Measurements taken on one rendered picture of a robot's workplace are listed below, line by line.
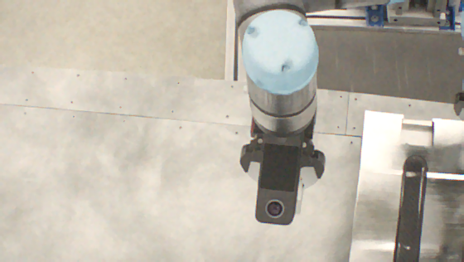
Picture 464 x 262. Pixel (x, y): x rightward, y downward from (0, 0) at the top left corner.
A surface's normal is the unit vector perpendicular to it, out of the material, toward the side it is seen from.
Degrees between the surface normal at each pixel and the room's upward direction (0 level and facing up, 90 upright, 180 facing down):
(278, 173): 33
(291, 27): 0
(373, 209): 4
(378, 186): 2
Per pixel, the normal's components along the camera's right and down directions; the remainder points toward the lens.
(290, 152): -0.15, 0.16
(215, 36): -0.06, -0.40
